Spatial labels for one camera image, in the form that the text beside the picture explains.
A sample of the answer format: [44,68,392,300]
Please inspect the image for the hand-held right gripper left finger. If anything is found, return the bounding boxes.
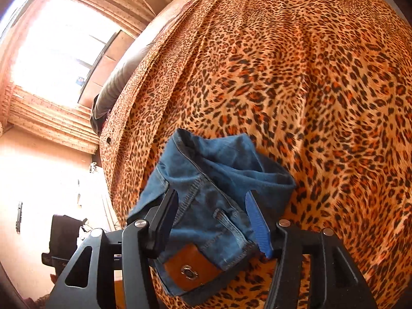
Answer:
[45,188,179,309]

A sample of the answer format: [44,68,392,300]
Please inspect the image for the black bulky object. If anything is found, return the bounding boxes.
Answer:
[42,214,87,271]

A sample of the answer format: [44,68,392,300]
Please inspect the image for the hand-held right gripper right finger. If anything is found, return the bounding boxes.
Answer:
[245,191,379,309]

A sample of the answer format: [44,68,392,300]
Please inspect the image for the white floral quilt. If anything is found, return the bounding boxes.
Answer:
[89,6,181,136]

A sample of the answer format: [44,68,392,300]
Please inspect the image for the window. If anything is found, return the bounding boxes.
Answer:
[13,0,136,107]

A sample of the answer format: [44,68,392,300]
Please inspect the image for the leopard print blanket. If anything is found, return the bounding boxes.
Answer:
[98,0,412,309]

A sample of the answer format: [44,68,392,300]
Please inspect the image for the blue denim pants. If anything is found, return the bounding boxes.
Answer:
[127,128,297,306]

